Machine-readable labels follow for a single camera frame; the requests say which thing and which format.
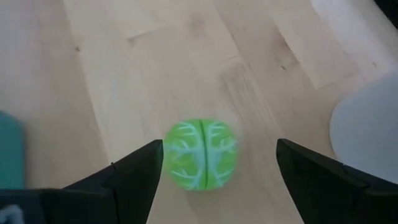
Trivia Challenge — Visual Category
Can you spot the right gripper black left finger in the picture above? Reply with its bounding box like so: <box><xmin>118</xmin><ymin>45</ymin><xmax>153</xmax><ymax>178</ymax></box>
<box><xmin>0</xmin><ymin>139</ymin><xmax>164</xmax><ymax>224</ymax></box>

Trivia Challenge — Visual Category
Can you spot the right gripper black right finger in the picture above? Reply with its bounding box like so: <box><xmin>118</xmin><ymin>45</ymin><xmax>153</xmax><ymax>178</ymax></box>
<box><xmin>275</xmin><ymin>138</ymin><xmax>398</xmax><ymax>224</ymax></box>

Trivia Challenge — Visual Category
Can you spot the green toy cabbage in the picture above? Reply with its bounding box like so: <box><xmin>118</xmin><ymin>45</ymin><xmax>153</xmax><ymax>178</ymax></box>
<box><xmin>163</xmin><ymin>118</ymin><xmax>239</xmax><ymax>191</ymax></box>

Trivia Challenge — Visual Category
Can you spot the teal plastic tupperware container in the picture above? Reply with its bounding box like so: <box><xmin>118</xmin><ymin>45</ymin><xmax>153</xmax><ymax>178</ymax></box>
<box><xmin>0</xmin><ymin>111</ymin><xmax>26</xmax><ymax>190</ymax></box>

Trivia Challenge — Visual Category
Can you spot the white cloth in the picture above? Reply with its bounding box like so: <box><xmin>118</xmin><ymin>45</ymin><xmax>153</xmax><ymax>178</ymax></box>
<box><xmin>310</xmin><ymin>0</ymin><xmax>398</xmax><ymax>185</ymax></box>

